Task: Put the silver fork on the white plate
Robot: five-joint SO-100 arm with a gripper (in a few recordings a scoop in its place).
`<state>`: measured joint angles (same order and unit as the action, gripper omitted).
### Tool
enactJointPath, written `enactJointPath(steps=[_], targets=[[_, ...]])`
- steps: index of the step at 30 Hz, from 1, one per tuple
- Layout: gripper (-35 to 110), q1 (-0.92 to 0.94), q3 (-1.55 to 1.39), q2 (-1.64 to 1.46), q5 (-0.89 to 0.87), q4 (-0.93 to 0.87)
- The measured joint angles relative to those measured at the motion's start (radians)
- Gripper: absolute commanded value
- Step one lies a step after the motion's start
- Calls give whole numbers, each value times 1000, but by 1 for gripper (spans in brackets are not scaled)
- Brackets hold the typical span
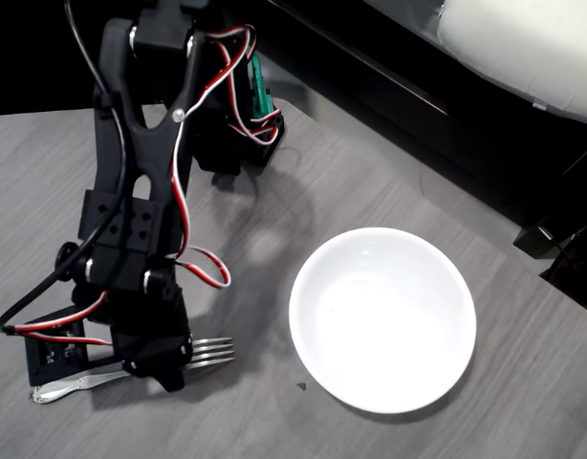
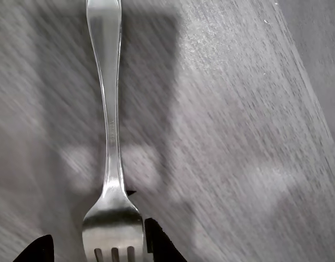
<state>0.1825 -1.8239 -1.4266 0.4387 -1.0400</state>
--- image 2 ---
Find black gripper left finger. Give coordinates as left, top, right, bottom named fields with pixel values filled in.
left=16, top=234, right=55, bottom=262

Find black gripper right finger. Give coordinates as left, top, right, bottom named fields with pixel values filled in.
left=144, top=217, right=188, bottom=262

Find metal fork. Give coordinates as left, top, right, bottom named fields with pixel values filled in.
left=82, top=0, right=145, bottom=262

